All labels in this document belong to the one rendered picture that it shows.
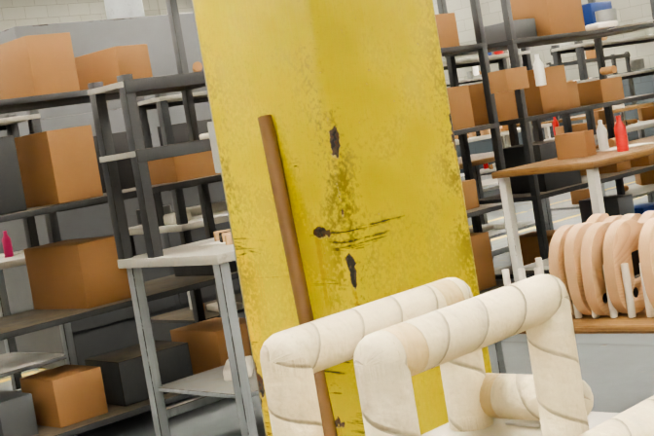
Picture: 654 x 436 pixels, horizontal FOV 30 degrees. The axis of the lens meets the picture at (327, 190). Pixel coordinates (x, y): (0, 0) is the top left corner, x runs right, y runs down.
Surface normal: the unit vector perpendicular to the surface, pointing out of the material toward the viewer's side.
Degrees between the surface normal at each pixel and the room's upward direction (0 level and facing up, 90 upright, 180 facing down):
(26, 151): 90
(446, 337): 80
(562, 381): 90
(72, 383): 90
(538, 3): 90
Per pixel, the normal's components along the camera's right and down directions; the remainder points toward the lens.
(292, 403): 0.02, 0.05
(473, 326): 0.66, -0.25
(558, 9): 0.60, -0.06
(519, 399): -0.71, -0.02
